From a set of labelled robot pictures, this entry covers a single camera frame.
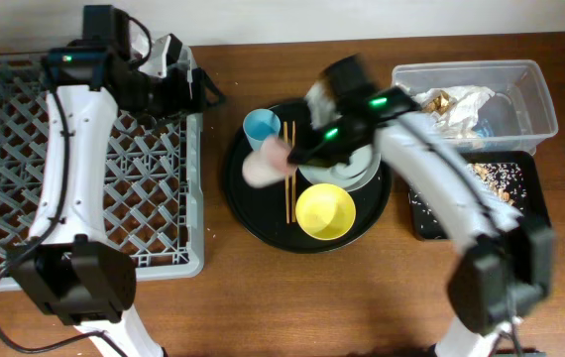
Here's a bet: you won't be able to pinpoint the left wooden chopstick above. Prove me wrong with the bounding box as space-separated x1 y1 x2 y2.
283 121 291 224

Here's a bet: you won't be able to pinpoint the black rectangular tray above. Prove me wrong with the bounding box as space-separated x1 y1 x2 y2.
410 151 551 241

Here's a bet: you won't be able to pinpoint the grey dishwasher rack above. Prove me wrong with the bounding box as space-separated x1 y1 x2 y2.
0 54 204 281

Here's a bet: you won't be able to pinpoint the pale green plate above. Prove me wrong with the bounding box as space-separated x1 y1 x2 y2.
299 145 381 191

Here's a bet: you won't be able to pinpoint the clear plastic bin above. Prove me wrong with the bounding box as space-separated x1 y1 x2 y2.
393 59 558 155

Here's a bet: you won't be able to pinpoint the yellow bowl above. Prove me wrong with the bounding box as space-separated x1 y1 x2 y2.
295 183 357 241

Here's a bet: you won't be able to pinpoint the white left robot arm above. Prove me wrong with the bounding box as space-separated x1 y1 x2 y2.
4 5 225 356

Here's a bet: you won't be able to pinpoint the wooden chopstick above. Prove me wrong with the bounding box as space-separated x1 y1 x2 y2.
290 121 296 223
283 121 291 224

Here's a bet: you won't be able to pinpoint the crumpled white paper waste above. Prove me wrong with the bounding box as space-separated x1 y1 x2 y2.
412 85 495 139

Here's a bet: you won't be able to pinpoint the pink plastic cup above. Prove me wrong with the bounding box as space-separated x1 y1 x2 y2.
242 135 297 188

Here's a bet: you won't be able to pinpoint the blue plastic cup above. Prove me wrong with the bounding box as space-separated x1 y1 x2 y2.
243 109 281 151

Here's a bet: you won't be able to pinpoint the round black tray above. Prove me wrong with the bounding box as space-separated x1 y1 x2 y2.
221 129 393 254

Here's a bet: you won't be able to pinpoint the gold foil wrapper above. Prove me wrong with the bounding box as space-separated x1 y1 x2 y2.
423 90 452 115

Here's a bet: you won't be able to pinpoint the food scraps rice and peanuts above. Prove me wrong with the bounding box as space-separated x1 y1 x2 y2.
408 163 528 224

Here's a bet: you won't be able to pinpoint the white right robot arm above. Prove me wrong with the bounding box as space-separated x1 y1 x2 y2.
287 56 555 356

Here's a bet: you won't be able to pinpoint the right wooden chopstick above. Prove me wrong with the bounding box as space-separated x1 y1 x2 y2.
290 121 296 223

